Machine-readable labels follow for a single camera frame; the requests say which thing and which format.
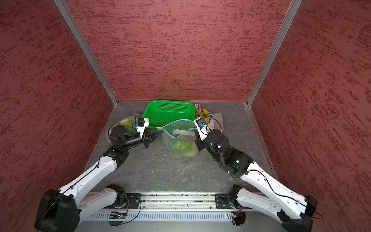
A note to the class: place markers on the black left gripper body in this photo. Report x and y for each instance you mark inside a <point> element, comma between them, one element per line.
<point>135,141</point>

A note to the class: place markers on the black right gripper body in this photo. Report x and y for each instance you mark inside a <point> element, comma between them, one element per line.
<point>202,144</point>

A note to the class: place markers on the chinese cabbage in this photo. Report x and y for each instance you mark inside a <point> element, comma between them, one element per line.
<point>182,146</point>

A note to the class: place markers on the spare clear zipper bag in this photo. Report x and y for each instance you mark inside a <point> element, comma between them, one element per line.
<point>182,127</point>

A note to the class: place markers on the clear zipper bag blue seal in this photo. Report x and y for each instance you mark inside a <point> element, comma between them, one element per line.
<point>127,122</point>

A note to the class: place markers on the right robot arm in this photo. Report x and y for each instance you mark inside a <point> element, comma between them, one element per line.
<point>293,211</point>

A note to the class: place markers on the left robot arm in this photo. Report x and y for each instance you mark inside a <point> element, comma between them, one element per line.
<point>64,209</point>

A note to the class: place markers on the blue white small box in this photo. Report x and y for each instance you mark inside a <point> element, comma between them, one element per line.
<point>211,119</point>

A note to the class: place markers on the green plastic perforated basket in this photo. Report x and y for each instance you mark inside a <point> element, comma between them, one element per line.
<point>162,112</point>

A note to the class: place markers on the yellow pencil cup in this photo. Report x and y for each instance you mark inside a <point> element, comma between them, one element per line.
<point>206,115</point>

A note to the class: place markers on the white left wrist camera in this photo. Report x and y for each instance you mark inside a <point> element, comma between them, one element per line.
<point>141,124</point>

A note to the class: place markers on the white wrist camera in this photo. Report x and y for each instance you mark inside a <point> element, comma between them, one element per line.
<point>201,126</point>
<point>141,124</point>

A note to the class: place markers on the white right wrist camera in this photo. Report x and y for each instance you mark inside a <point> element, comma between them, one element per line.
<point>201,126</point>

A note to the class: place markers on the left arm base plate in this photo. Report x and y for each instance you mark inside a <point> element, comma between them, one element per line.
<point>130,200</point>

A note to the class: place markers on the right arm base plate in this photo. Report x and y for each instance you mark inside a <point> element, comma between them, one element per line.
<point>223,201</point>

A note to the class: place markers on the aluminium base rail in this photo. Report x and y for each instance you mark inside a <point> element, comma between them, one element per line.
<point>194,201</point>

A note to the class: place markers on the perforated white cable tray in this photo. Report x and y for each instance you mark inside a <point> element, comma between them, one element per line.
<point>201,216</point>

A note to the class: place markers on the aluminium left corner post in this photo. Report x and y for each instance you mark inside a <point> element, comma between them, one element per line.
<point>67,16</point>

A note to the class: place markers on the aluminium corner post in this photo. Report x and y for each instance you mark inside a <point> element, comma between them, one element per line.
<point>67,16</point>
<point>285,25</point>

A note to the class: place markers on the aluminium right corner post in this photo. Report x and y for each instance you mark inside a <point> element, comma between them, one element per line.
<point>285,25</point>

